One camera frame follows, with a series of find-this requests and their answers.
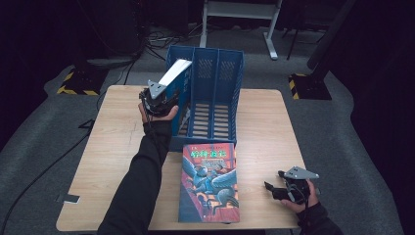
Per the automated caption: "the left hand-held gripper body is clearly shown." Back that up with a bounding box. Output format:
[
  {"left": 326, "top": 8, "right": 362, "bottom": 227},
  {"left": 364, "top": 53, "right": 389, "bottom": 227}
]
[{"left": 139, "top": 79, "right": 179, "bottom": 118}]

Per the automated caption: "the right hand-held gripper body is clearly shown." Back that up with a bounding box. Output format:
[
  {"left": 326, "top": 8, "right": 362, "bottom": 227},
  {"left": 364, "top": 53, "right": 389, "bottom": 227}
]
[{"left": 278, "top": 165, "right": 320, "bottom": 205}]

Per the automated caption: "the blue book with mountains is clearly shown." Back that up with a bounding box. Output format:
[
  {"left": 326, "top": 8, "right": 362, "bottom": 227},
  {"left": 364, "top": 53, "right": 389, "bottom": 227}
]
[{"left": 159, "top": 58, "right": 194, "bottom": 136}]

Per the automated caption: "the blue plastic file rack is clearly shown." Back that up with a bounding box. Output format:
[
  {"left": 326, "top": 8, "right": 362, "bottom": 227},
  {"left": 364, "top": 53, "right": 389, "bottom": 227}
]
[{"left": 164, "top": 45, "right": 245, "bottom": 153}]

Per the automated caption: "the red book with winged creature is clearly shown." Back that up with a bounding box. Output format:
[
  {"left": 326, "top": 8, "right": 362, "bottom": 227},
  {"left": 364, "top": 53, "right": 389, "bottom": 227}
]
[{"left": 177, "top": 142, "right": 241, "bottom": 224}]

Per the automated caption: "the person's right hand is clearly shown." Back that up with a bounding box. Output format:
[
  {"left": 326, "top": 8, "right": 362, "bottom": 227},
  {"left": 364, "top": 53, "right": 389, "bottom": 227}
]
[{"left": 280, "top": 179, "right": 319, "bottom": 214}]

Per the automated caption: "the person's left hand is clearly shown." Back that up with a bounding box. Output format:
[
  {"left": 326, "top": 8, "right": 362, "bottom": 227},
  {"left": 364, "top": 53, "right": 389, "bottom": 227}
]
[{"left": 137, "top": 102, "right": 180, "bottom": 124}]

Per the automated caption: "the grey flat stand base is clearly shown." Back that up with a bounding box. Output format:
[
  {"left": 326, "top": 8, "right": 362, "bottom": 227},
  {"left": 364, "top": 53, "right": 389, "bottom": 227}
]
[{"left": 86, "top": 57, "right": 138, "bottom": 69}]

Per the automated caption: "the black yellow striped base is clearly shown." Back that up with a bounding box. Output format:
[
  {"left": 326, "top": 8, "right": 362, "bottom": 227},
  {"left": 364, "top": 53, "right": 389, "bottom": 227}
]
[
  {"left": 288, "top": 72, "right": 333, "bottom": 101},
  {"left": 56, "top": 67, "right": 109, "bottom": 97}
]

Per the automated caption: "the black slanted pole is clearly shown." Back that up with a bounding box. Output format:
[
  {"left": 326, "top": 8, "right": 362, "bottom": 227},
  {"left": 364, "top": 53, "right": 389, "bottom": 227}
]
[{"left": 306, "top": 0, "right": 358, "bottom": 71}]

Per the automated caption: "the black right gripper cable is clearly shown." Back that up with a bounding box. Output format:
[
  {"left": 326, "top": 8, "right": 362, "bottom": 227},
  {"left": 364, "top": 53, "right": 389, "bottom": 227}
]
[{"left": 287, "top": 180, "right": 311, "bottom": 235}]

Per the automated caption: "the bundle of floor cables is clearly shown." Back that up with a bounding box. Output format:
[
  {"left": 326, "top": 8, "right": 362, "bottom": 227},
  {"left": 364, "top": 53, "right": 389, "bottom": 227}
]
[{"left": 143, "top": 23, "right": 204, "bottom": 63}]

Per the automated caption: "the white metal table frame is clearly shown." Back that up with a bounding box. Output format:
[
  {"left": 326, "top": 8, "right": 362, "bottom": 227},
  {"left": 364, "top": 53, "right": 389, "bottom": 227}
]
[{"left": 199, "top": 0, "right": 283, "bottom": 62}]

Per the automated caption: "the long black floor cable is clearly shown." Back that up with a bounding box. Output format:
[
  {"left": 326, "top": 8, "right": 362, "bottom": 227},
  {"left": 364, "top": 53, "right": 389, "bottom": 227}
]
[{"left": 0, "top": 118, "right": 97, "bottom": 234}]

